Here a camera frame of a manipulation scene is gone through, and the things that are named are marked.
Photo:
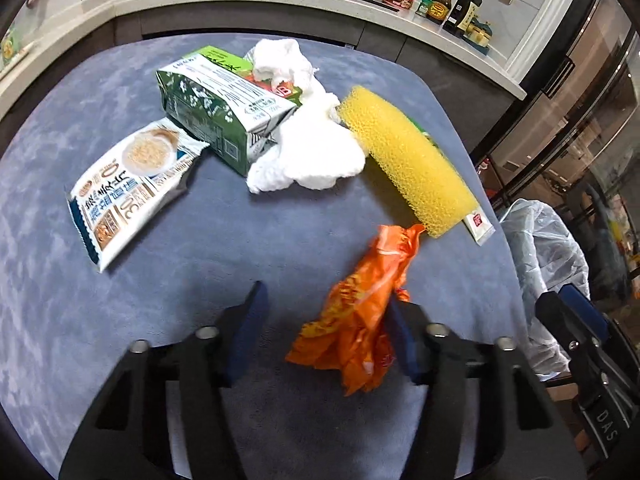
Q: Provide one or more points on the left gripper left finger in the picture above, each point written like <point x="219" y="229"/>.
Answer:
<point x="160" y="414"/>

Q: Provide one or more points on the green wasabi tube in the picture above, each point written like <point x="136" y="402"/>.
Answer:
<point x="475" y="219"/>

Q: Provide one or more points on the dark soy sauce bottle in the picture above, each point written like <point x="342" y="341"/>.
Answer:
<point x="461" y="16"/>

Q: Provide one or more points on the green dish soap bottle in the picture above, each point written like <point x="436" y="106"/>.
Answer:
<point x="11" y="44"/>

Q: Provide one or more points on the yellow sponge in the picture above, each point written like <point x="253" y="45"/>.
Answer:
<point x="419" y="169"/>

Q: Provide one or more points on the blue tray with jars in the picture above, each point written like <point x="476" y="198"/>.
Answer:
<point x="478" y="35"/>

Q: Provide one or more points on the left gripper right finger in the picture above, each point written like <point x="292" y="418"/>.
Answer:
<point x="483" y="404"/>

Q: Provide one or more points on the orange plastic bag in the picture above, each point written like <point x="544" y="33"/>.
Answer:
<point x="349" y="335"/>

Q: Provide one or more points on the blue-grey table cloth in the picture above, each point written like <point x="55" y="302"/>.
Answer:
<point x="64" y="324"/>

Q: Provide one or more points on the green carton box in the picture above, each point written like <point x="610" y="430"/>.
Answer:
<point x="232" y="115"/>

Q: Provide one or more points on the trash bin with white liner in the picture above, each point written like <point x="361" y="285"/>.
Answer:
<point x="546" y="257"/>

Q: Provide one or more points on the white tissue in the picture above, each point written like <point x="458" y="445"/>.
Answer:
<point x="311" y="148"/>

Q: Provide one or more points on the brown sauce bottle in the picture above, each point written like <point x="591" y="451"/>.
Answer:
<point x="438" y="10"/>

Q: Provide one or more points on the oatmeal snack packet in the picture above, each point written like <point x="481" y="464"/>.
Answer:
<point x="128" y="185"/>

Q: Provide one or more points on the small green spice jar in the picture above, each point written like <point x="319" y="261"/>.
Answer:
<point x="423" y="7"/>

